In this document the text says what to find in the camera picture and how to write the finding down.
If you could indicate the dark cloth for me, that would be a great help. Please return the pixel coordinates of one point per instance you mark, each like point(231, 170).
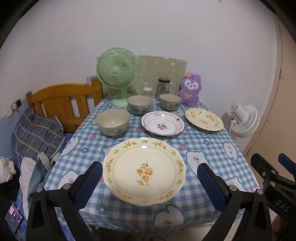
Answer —
point(9, 192)

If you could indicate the smartphone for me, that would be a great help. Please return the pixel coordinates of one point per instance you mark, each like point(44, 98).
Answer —
point(13, 215)

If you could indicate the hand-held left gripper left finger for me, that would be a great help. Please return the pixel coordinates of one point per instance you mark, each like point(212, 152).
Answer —
point(90, 183)

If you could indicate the white plate with red pattern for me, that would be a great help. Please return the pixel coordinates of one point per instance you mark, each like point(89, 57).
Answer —
point(161, 126)

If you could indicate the small yellow floral plate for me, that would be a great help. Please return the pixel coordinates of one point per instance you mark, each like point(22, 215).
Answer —
point(203, 118)

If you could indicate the green desk fan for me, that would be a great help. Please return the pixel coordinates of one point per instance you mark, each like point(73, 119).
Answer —
point(116, 69)

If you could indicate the purple plush rabbit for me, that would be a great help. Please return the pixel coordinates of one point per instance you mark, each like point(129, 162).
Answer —
point(190, 92)

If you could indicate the large yellow floral plate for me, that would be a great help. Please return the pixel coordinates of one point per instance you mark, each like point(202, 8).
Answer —
point(143, 171)

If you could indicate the crumpled white cloth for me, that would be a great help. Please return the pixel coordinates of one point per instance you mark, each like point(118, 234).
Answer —
point(7, 169)

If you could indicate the beige door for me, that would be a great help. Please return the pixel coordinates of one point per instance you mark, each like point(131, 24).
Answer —
point(286, 92)

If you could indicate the blue checked tablecloth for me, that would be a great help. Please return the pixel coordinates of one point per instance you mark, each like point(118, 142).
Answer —
point(198, 143)

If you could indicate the wall socket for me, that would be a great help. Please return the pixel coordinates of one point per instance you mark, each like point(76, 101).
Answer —
point(16, 104)

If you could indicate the white standing fan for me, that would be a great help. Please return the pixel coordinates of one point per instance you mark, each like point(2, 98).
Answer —
point(245, 118)

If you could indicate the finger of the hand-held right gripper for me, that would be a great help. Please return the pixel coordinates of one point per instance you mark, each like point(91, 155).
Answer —
point(286, 162)
point(263, 166)

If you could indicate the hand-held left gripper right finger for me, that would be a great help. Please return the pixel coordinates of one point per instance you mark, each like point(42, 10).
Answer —
point(211, 185)

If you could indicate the green patterned wall mat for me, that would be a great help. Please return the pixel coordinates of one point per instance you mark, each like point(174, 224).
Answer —
point(157, 67)

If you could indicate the glass jar with dark lid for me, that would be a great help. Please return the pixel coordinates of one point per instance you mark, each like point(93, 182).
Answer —
point(164, 88)

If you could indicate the wooden headboard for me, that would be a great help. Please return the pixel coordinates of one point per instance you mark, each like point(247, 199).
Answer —
point(60, 97)

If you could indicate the grey plaid pillow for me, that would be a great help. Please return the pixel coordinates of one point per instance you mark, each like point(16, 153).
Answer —
point(34, 134)

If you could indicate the large grey floral bowl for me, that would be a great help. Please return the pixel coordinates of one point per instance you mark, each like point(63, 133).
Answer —
point(112, 127)

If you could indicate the cotton swab container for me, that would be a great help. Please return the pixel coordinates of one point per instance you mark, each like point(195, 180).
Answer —
point(147, 92)

